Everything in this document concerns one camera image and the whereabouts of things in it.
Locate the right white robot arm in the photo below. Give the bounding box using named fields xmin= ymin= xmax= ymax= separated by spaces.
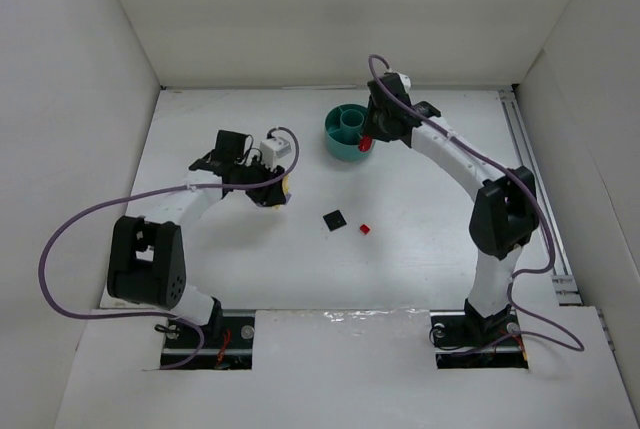
xmin=360 ymin=73 xmax=539 ymax=347

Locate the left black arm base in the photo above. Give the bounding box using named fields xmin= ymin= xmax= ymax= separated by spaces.
xmin=154 ymin=310 xmax=256 ymax=371

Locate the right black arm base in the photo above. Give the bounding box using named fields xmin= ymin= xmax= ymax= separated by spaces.
xmin=428 ymin=311 xmax=529 ymax=370

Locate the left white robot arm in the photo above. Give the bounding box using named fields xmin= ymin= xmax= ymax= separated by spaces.
xmin=107 ymin=130 xmax=291 ymax=340

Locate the teal round divided container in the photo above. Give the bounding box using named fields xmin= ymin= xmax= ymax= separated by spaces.
xmin=324 ymin=104 xmax=374 ymax=162

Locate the black flat lego plate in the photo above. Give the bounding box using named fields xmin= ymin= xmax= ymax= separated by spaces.
xmin=323 ymin=210 xmax=347 ymax=231

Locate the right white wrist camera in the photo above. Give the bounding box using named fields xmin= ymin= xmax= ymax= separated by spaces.
xmin=396 ymin=72 xmax=412 ymax=92

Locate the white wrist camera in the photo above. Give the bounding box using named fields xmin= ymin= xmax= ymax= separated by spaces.
xmin=259 ymin=136 xmax=291 ymax=168
xmin=396 ymin=72 xmax=412 ymax=92

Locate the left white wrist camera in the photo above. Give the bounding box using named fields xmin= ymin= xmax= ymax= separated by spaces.
xmin=259 ymin=136 xmax=291 ymax=168

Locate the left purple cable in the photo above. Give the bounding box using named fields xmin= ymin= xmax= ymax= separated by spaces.
xmin=38 ymin=127 xmax=301 ymax=369

